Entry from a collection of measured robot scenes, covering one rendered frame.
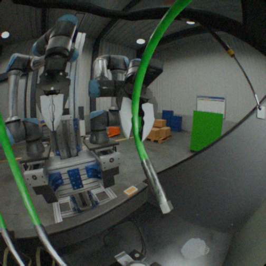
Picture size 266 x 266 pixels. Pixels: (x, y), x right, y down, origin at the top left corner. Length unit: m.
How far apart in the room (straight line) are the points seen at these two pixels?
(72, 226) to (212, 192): 0.46
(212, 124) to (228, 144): 2.98
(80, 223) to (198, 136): 3.33
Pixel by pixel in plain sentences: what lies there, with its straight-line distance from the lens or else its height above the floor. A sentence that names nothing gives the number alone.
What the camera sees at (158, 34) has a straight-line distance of 0.17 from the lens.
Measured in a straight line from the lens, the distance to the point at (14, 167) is 0.17.
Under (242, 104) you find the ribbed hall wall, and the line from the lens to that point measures 6.55.
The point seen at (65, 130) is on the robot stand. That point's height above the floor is 1.14.
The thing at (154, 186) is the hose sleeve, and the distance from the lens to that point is 0.17.
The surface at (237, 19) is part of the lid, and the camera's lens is 0.43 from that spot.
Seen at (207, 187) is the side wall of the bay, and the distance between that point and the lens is 0.39.
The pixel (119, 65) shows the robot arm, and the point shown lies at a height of 1.58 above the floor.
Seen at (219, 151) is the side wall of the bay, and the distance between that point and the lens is 0.33.
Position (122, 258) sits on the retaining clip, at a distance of 0.15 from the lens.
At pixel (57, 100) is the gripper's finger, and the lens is 0.28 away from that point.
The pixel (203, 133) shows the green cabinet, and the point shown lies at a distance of 3.36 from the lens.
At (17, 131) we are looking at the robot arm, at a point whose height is 1.21.
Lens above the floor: 1.28
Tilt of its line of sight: 13 degrees down
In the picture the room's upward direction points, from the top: straight up
